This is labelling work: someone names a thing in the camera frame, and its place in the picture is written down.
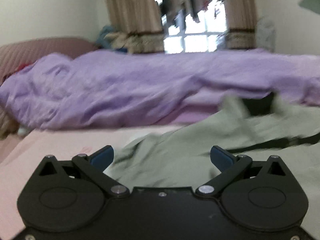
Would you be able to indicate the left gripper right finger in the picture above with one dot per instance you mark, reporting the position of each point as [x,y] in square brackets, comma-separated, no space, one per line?
[260,195]

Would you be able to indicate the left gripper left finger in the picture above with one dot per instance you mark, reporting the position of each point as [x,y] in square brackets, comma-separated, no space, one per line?
[62,196]

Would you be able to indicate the grey and black jacket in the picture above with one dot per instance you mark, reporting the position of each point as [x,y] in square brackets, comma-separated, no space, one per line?
[181,157]

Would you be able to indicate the pink cartoon bed sheet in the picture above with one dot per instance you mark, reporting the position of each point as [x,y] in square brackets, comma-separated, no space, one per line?
[17,168]

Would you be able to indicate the purple duvet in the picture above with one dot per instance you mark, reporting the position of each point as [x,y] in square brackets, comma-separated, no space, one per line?
[107,89]

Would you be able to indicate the maroon quilted headboard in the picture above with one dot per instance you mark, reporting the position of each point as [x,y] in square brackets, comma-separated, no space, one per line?
[24,53]

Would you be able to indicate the pile of plush toys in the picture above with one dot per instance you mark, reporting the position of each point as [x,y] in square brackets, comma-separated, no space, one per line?
[111,39]

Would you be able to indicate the window with hanging laundry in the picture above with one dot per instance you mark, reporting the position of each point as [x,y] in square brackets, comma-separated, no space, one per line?
[192,26]

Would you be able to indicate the right beige curtain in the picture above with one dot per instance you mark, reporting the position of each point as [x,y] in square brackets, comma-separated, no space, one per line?
[241,18]

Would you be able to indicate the beige curtain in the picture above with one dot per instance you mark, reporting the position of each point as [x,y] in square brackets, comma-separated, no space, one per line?
[138,25]
[241,18]

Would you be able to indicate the left beige curtain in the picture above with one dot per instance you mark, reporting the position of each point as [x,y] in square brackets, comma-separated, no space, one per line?
[138,25]

